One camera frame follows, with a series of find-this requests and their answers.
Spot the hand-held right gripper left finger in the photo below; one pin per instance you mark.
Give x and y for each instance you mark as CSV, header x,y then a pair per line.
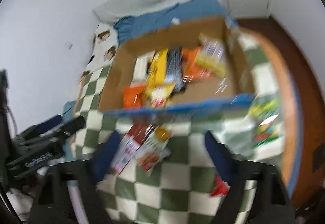
x,y
106,155

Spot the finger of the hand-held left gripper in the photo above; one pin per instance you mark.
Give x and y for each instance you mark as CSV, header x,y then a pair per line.
x,y
48,122
71,126

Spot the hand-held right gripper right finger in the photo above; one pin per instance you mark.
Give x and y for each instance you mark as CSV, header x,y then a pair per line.
x,y
215,147

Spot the white red-label snack packet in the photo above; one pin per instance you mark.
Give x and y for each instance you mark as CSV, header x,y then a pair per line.
x,y
127,152

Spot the clear meat snack packet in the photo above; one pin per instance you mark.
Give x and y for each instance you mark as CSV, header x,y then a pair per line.
x,y
151,154

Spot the small orange snack packet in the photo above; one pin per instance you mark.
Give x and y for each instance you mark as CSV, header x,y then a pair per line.
x,y
132,97

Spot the blue printed cardboard box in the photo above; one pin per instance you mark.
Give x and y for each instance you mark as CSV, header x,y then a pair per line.
x,y
119,74

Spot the large orange snack packet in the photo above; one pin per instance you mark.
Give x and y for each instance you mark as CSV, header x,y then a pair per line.
x,y
194,66

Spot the pale yellow snack packet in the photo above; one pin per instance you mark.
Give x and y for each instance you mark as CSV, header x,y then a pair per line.
x,y
212,56

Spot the white brown wafer packet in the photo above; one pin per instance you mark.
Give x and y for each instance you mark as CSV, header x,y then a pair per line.
x,y
141,66

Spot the yellow black snack packet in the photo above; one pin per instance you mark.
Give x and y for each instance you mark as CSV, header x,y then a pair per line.
x,y
158,66

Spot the red stick snack packet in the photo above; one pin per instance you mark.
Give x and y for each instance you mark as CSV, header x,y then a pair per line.
x,y
138,132

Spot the red triangular snack packet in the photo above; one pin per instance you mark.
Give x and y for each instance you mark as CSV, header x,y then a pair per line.
x,y
219,187

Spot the round orange wrapped candy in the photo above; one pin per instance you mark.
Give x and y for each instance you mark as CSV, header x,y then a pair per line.
x,y
162,134

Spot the green colourful candy packet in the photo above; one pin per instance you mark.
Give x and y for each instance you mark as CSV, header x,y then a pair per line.
x,y
265,122

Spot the green white checkered blanket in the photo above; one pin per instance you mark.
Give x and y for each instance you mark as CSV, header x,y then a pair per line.
x,y
177,188

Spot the bear print pillow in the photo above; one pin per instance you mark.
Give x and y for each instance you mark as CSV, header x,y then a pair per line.
x,y
104,43

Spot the black box on floor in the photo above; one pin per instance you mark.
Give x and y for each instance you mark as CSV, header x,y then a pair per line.
x,y
320,158

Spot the white wall socket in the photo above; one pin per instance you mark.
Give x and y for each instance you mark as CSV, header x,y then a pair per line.
x,y
68,45

